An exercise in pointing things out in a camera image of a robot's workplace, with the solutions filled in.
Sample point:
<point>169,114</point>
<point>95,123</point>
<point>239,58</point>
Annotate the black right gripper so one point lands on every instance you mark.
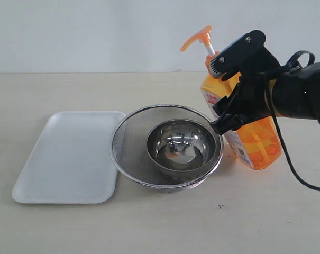
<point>248,57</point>

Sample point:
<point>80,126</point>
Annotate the orange pump soap bottle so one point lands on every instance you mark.
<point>255,144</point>

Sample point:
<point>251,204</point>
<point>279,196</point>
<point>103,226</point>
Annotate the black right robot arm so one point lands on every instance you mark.
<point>265,87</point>

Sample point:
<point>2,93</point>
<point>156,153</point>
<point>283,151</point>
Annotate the small stainless steel bowl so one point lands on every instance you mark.
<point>181,146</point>

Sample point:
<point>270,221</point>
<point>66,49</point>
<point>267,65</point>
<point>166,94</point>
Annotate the steel mesh colander bowl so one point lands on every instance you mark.
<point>129,155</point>

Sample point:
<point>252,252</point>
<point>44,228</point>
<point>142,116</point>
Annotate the white rectangular plastic tray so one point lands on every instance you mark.
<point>70,162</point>

